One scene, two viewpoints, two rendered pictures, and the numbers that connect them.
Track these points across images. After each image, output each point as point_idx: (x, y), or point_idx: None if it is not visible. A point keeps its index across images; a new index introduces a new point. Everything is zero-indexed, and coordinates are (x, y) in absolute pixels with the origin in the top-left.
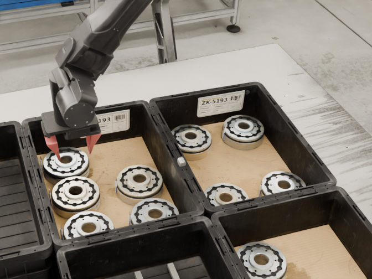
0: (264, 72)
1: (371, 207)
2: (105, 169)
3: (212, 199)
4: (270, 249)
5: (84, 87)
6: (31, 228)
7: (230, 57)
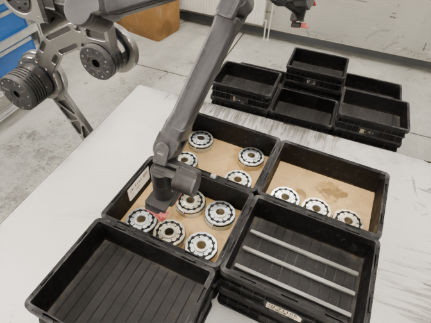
0: (151, 104)
1: None
2: None
3: None
4: (281, 189)
5: (188, 168)
6: (165, 270)
7: (126, 105)
